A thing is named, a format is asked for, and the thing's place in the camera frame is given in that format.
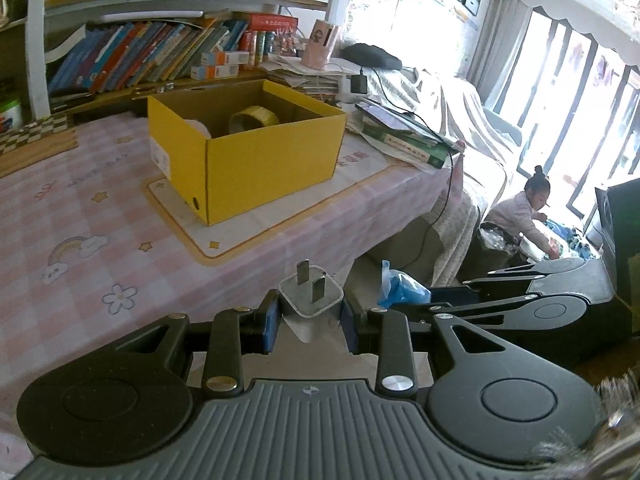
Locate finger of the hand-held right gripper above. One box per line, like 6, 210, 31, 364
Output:
462, 259, 547, 287
390, 284, 540, 334

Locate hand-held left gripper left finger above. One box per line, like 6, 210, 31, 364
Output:
114, 291, 282, 394

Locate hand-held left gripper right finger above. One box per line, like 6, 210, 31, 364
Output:
340, 298, 507, 401

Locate white charger plug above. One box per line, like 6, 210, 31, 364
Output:
278, 259, 346, 331

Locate blue plastic bag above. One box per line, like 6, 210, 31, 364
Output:
377, 260, 432, 310

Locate yellow cardboard box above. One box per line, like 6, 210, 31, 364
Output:
146, 79, 348, 227

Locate yellow tape roll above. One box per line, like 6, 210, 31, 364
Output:
229, 105, 280, 135

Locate clear plastic bag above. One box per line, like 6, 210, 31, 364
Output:
477, 222, 523, 267

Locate blue clothes pile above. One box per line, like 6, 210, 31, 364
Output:
545, 217, 601, 258

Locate grey checked sofa cover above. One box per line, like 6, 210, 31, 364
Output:
370, 67, 526, 286

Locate grey furry cuff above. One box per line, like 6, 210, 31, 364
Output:
530, 370, 640, 480

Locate green thick book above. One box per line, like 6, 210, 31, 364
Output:
361, 120, 453, 170

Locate glass sliding doors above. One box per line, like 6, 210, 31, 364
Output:
480, 5, 640, 221

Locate black tablet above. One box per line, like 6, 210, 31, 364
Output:
355, 100, 416, 133

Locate stack of papers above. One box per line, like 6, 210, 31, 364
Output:
262, 55, 351, 106

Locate black pouch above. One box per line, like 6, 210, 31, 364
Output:
342, 42, 403, 71

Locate orange white carton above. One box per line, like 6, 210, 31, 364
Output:
201, 51, 250, 67
190, 64, 240, 80

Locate white curtain valance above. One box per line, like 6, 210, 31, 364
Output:
492, 0, 640, 68

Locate colourful pen bundle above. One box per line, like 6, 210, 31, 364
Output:
272, 30, 306, 58

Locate pink pen holder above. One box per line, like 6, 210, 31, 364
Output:
301, 19, 341, 71

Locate wooden chessboard box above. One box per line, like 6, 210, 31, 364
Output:
0, 111, 81, 178

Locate row of colourful books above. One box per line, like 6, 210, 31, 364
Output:
47, 19, 251, 96

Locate red thick book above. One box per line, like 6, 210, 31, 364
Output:
245, 14, 299, 32

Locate green lid jar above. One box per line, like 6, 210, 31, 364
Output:
0, 96, 25, 133

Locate white bookshelf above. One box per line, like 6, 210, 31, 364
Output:
25, 0, 351, 121

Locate black cable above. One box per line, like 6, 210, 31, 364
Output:
360, 65, 463, 268

